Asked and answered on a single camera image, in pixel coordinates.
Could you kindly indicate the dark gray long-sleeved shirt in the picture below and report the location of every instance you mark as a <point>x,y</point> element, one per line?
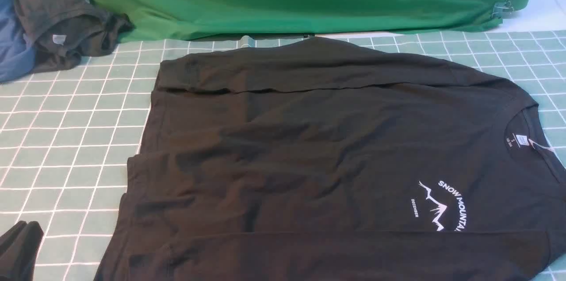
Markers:
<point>322,160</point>

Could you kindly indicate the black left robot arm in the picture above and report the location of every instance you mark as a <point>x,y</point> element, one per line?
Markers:
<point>18,251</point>

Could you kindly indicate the green checkered tablecloth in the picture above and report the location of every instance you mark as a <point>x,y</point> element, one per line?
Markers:
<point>66,136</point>

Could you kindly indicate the dark crumpled garment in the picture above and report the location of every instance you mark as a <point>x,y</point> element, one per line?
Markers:
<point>65,31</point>

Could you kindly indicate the metal binder clip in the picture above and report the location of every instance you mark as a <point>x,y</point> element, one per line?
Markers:
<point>502,10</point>

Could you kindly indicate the blue garment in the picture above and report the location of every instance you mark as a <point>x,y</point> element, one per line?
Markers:
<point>17,54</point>

